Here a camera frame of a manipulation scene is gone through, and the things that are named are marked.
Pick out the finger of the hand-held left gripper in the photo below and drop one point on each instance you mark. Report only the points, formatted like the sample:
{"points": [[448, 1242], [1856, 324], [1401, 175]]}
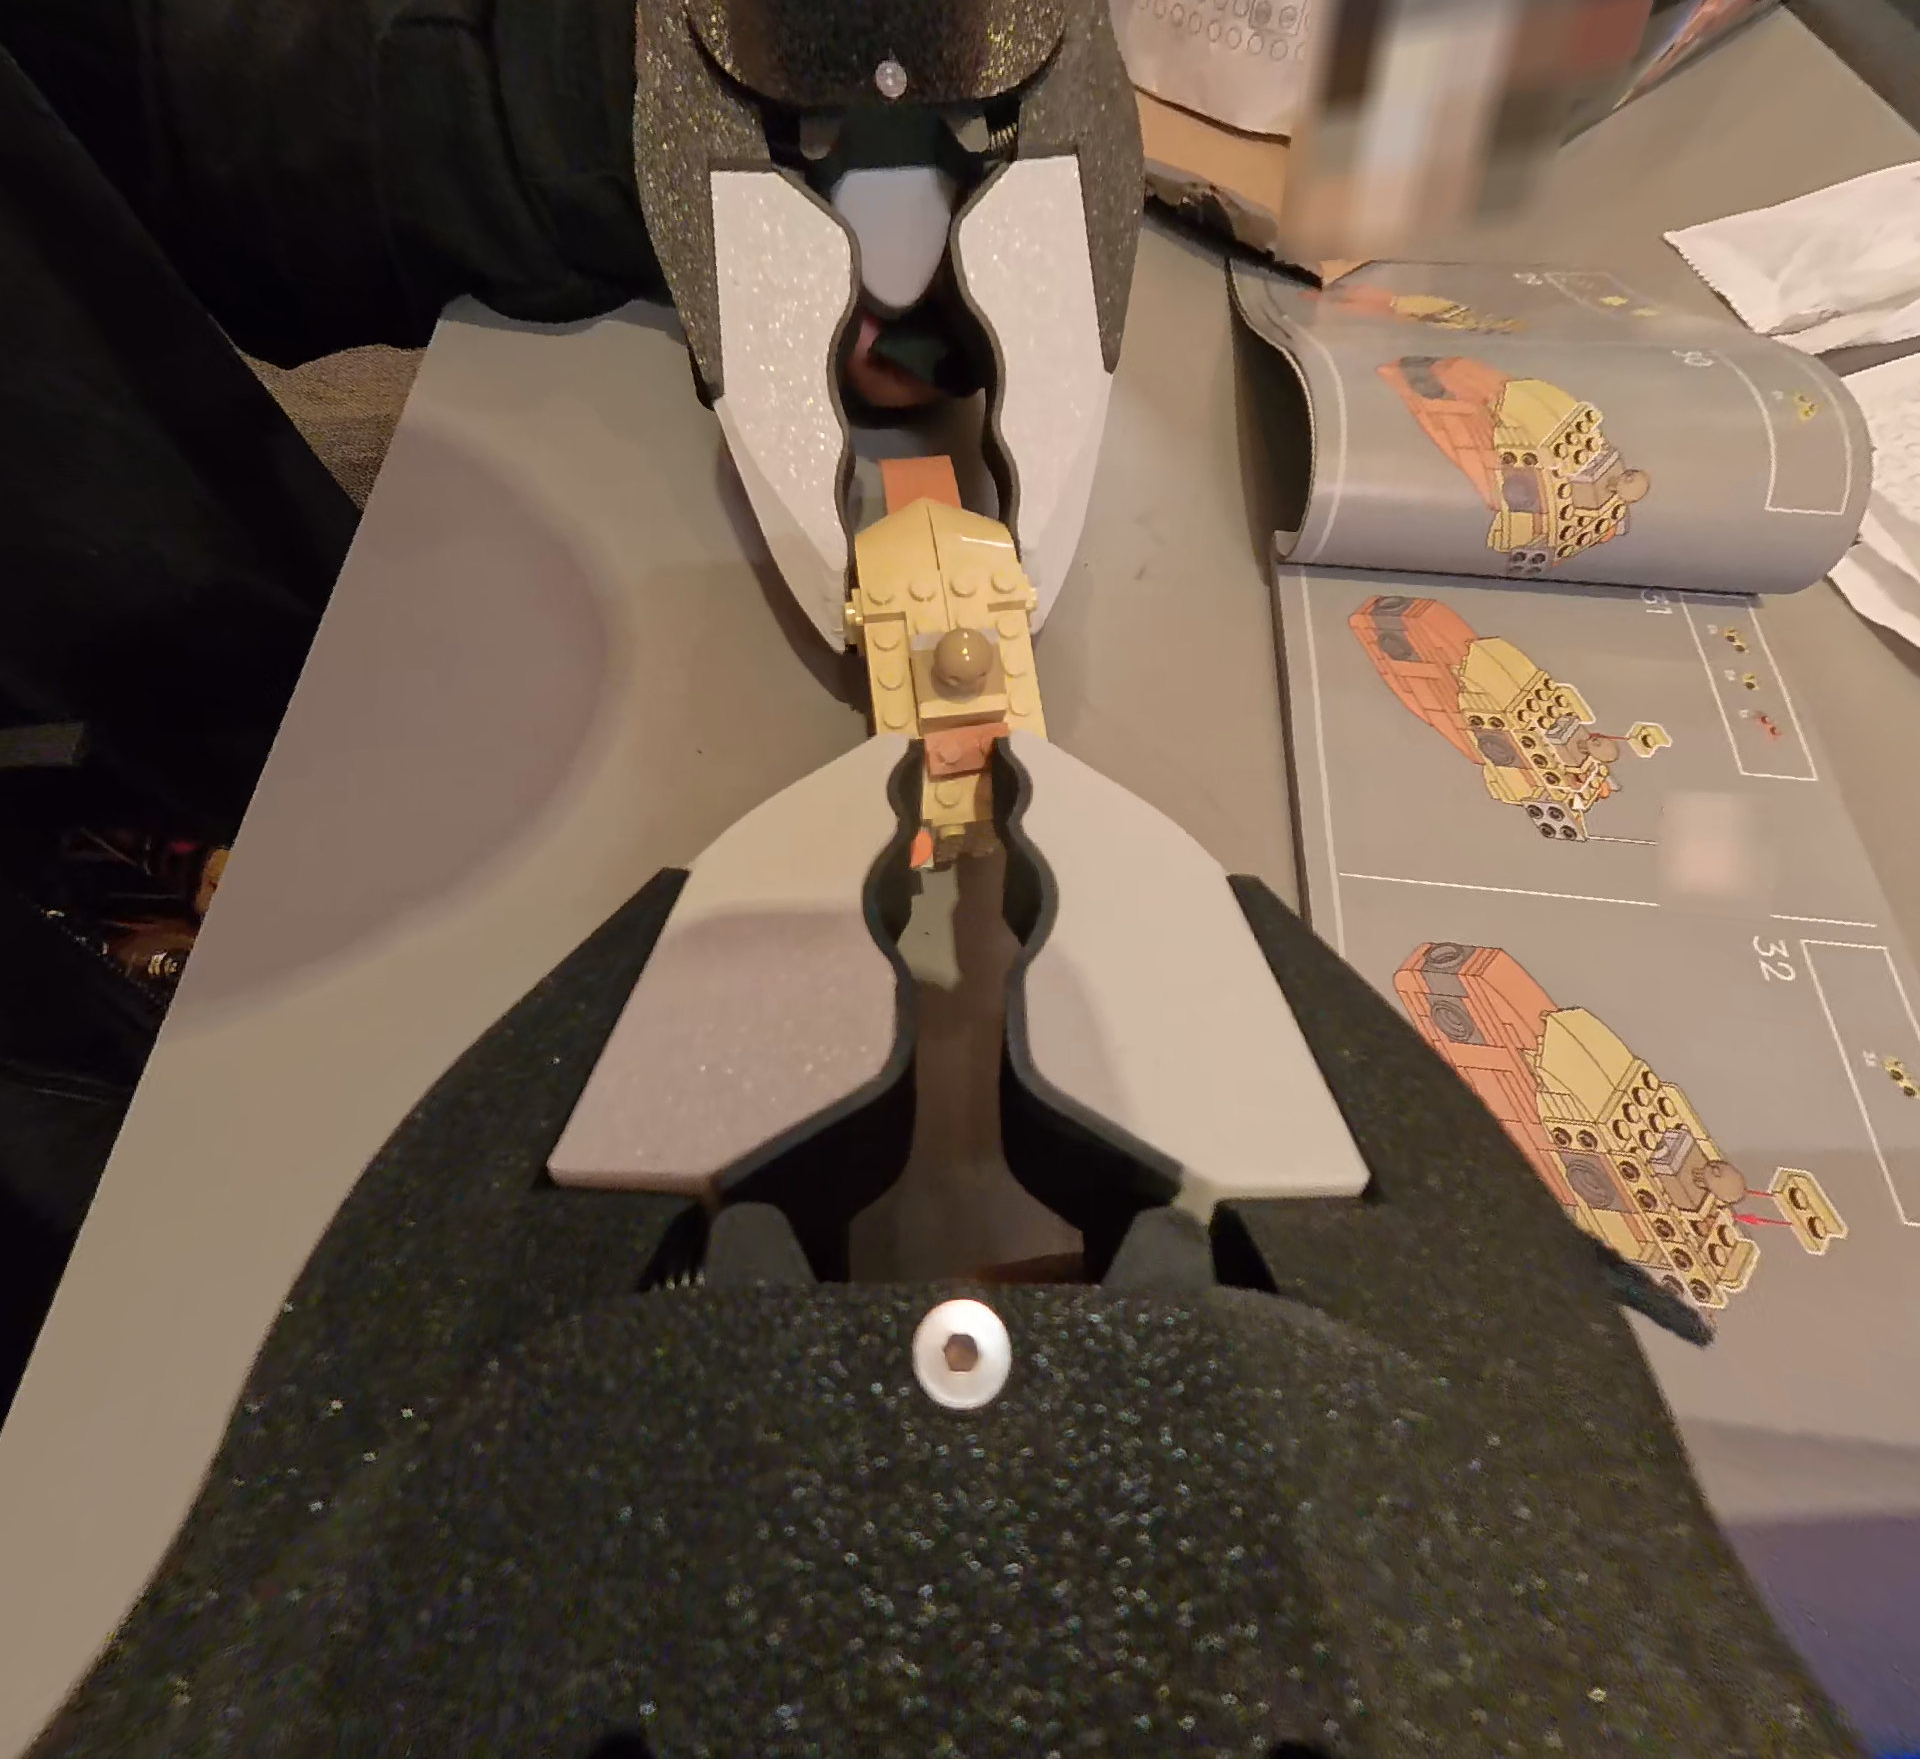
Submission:
{"points": [[773, 350], [1048, 333]]}

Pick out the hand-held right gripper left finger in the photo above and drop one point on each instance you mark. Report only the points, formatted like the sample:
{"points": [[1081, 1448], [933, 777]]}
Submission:
{"points": [[737, 1023]]}

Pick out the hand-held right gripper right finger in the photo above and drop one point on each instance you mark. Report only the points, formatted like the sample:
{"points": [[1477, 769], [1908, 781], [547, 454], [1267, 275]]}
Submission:
{"points": [[1187, 1023]]}

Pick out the tan and brown brick model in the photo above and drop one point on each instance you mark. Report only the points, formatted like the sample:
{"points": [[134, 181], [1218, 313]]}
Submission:
{"points": [[945, 557]]}

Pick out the small orange plate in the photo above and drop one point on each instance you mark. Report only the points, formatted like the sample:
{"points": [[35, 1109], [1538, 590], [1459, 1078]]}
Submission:
{"points": [[962, 748]]}

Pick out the grey brick instruction booklet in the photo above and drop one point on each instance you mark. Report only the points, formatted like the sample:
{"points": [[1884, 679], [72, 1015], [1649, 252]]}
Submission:
{"points": [[1652, 814]]}

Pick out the person's left forearm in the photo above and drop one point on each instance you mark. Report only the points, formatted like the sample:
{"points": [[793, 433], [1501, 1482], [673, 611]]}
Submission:
{"points": [[298, 65]]}

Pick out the grey desk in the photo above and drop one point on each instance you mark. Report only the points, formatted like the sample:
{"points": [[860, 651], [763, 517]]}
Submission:
{"points": [[522, 679]]}

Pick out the person's left hand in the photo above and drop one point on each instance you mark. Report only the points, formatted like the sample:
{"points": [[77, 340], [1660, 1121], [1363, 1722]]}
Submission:
{"points": [[885, 367]]}

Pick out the brown cardboard sheet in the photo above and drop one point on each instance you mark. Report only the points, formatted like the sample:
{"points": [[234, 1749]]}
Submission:
{"points": [[1213, 175]]}

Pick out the dark cloth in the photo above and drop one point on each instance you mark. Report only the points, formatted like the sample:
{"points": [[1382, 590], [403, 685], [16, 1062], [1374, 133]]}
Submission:
{"points": [[121, 590]]}

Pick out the small white paper bag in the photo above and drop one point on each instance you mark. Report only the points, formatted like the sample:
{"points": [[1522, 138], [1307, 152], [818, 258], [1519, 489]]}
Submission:
{"points": [[1817, 252]]}

